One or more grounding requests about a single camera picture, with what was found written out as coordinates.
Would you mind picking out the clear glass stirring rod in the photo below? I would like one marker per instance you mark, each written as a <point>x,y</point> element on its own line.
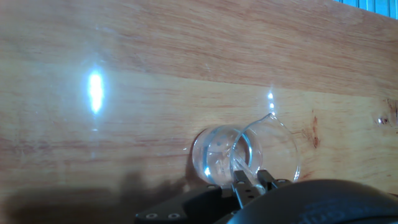
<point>244,166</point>

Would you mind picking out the glass beaker with water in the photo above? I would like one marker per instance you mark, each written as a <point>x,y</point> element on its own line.
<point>273,146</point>

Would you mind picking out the glossy wooden board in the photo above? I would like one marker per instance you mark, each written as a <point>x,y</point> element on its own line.
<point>186,62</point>

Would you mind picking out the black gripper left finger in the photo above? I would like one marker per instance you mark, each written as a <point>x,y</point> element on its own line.
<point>199,202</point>

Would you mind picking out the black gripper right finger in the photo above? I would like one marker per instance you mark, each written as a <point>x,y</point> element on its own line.
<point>269,180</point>

